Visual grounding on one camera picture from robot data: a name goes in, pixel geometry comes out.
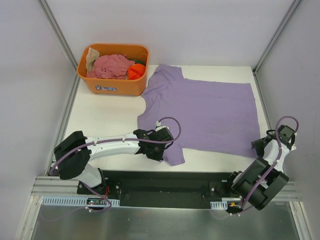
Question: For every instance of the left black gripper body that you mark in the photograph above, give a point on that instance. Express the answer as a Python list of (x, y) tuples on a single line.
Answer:
[(155, 153)]

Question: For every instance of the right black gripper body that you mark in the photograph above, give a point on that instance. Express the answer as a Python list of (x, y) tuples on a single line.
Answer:
[(258, 144)]

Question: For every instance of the orange plastic basket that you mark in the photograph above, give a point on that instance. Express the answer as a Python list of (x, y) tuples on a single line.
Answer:
[(124, 87)]

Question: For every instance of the purple t-shirt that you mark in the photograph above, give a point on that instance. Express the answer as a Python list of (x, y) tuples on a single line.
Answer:
[(203, 115)]

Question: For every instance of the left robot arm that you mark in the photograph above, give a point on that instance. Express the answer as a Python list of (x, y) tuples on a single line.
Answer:
[(76, 151)]

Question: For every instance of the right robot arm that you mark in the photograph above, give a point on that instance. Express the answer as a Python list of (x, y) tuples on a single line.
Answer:
[(265, 177)]

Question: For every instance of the orange-red cloth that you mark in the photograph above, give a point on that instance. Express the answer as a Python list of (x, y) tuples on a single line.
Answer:
[(136, 71)]

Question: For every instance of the green cloth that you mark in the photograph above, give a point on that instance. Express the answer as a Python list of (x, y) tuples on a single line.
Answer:
[(137, 61)]

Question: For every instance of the pink crumpled shirt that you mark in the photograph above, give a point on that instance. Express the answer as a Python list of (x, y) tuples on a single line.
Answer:
[(113, 66)]

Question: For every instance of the beige cloth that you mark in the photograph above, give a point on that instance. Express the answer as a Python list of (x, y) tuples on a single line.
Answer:
[(91, 57)]

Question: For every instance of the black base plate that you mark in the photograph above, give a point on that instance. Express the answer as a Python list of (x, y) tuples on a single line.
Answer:
[(180, 190)]

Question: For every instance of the right white cable duct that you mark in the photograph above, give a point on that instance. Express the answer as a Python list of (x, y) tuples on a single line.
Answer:
[(219, 205)]

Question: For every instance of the white cable duct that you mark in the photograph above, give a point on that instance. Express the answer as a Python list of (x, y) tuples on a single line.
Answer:
[(68, 201), (219, 205)]

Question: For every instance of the left aluminium frame post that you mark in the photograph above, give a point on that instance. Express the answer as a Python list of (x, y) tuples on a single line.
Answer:
[(45, 7)]

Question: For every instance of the aluminium frame post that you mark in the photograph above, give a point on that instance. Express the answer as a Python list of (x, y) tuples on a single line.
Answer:
[(277, 34), (45, 7)]

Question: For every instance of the aluminium rail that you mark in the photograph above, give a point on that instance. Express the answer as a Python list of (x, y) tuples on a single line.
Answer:
[(54, 186)]

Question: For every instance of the left white cable duct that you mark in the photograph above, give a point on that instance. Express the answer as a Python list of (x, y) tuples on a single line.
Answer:
[(68, 201)]

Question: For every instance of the right aluminium frame post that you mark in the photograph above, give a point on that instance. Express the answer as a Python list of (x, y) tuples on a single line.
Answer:
[(277, 34)]

